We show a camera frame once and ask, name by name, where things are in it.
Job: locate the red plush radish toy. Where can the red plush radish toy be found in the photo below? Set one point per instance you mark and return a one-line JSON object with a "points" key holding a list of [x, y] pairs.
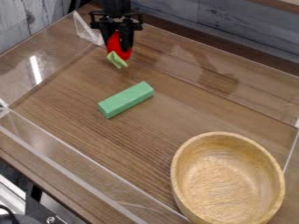
{"points": [[116, 56]]}

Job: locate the green rectangular block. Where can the green rectangular block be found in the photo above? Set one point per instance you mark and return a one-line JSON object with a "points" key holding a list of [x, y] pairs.
{"points": [[125, 99]]}

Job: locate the wooden bowl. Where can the wooden bowl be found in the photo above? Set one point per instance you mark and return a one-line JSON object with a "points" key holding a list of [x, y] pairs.
{"points": [[227, 180]]}

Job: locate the clear acrylic tray wall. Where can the clear acrylic tray wall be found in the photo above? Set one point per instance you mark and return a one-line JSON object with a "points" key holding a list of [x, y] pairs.
{"points": [[107, 166]]}

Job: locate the black table leg bracket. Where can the black table leg bracket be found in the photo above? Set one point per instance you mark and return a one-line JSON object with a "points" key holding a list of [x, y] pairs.
{"points": [[36, 210]]}

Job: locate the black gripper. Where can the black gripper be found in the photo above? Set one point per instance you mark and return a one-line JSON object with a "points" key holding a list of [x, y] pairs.
{"points": [[117, 12]]}

